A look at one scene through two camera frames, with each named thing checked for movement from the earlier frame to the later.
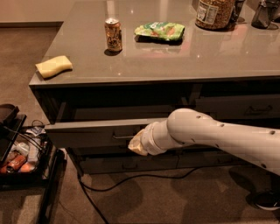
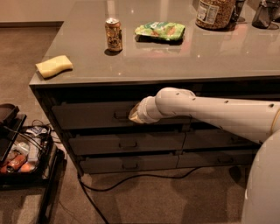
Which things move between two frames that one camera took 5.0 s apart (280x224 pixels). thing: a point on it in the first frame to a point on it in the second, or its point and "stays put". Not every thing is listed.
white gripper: [147, 140] to [142, 112]
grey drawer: [93, 135] to [107, 115]
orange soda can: [113, 33] stays put
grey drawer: [210, 157] stays put
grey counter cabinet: [113, 67] stays put
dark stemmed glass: [237, 10] stays put
